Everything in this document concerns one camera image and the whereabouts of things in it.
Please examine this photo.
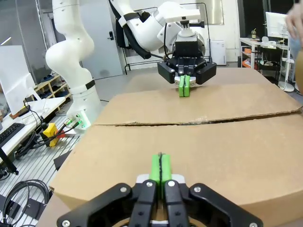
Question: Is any grey door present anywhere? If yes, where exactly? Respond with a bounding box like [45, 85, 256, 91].
[78, 0, 124, 81]

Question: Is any black tube frame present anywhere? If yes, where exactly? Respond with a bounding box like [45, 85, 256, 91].
[123, 2, 213, 71]

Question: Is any white air purifier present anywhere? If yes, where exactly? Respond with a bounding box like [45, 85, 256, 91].
[210, 39, 227, 66]

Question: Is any person in blue fleece jacket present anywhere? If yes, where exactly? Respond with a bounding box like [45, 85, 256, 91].
[289, 35, 303, 57]

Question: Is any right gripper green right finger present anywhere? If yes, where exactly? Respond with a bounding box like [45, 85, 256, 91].
[161, 153, 264, 227]

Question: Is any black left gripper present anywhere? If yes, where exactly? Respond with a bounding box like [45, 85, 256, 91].
[157, 40, 217, 97]

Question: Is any brown cardboard box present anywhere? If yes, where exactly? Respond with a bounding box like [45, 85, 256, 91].
[48, 81, 303, 222]

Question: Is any wooden shoe rack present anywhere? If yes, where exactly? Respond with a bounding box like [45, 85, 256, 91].
[34, 74, 73, 105]

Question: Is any black keyboard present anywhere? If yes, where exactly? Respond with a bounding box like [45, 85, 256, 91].
[0, 122, 27, 147]

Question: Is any coiled black cable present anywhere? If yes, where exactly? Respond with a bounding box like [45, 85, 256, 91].
[0, 179, 52, 223]

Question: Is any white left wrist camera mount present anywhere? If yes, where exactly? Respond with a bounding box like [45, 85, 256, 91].
[164, 9, 205, 37]

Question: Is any white shelf desk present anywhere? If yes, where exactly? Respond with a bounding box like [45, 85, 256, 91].
[239, 37, 296, 79]

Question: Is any computer monitor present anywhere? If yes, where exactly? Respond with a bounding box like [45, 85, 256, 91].
[265, 11, 291, 38]

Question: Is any white computer desk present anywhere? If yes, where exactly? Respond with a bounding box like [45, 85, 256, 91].
[0, 96, 66, 175]

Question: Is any yellow emergency stop box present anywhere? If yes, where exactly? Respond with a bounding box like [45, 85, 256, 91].
[40, 122, 60, 147]

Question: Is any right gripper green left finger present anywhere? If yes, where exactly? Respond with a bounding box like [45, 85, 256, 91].
[56, 153, 162, 227]

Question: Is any white upright board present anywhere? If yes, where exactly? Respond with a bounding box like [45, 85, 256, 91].
[0, 44, 36, 114]

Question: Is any person's bare hand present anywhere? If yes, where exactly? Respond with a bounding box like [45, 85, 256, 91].
[285, 2, 303, 40]

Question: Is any black braided cable sleeve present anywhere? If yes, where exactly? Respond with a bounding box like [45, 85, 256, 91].
[115, 11, 152, 60]

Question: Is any white round stand base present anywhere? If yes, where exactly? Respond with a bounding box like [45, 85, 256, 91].
[278, 35, 295, 92]

